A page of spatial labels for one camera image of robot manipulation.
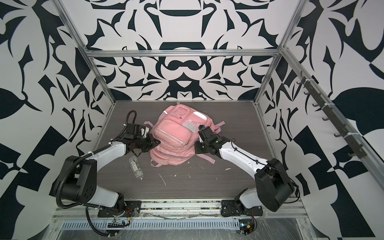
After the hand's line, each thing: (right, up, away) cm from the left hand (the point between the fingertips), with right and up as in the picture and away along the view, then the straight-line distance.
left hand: (160, 139), depth 89 cm
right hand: (+22, -3, -3) cm, 22 cm away
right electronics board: (+44, -38, -18) cm, 61 cm away
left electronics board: (-17, -38, -16) cm, 45 cm away
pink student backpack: (+9, +6, +7) cm, 13 cm away
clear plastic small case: (-14, -16, -2) cm, 21 cm away
